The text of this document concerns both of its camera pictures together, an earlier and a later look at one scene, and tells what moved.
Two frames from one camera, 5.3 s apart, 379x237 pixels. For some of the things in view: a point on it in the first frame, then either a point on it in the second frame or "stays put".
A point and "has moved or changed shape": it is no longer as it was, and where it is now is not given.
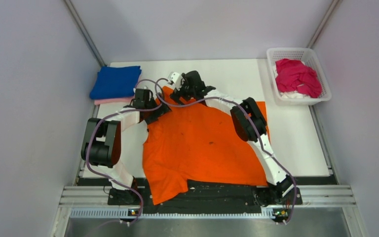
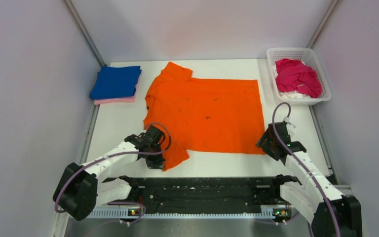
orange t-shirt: [198, 139] has moved or changed shape
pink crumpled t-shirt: [290, 73] stays put
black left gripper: [151, 118] → [157, 163]
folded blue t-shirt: [115, 81] stays put
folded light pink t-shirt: [98, 101] stays put
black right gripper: [177, 93] → [263, 142]
